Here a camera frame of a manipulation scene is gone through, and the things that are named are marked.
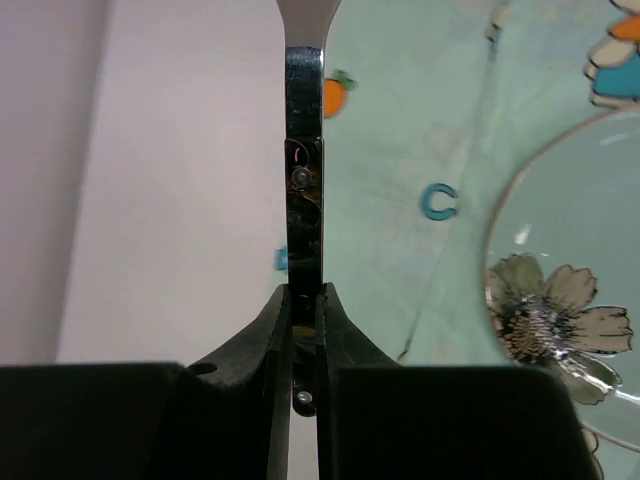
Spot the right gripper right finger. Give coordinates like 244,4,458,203
316,284,601,479

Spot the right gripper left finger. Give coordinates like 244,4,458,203
1,286,291,479

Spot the pale green glass plate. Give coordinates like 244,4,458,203
484,108,639,450

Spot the green cartoon print cloth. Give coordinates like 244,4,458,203
324,1,639,364

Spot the silver fork dark handle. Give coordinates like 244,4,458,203
277,1,340,417

